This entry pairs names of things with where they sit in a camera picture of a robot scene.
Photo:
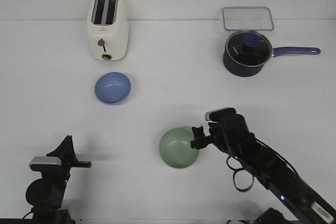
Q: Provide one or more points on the glass pot lid blue knob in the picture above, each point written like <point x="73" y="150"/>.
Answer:
<point x="249" y="48"/>

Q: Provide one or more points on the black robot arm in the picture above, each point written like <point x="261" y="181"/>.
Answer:
<point x="46" y="194"/>
<point x="278" y="176"/>

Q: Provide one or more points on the white two-slot toaster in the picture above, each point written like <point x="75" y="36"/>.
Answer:
<point x="108" y="29"/>

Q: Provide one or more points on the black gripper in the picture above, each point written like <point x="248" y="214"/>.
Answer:
<point x="62" y="173"/>
<point x="228" y="134"/>

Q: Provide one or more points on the green bowl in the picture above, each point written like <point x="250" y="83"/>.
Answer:
<point x="175" y="147"/>

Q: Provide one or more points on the clear plastic container lid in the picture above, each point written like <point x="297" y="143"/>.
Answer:
<point x="256" y="18"/>

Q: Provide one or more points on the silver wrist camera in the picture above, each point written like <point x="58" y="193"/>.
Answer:
<point x="215" y="115"/>
<point x="40" y="163"/>

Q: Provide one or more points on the dark blue saucepan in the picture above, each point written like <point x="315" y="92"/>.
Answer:
<point x="248" y="71"/>

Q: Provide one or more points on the blue bowl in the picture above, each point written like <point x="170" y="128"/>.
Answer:
<point x="112" y="88"/>

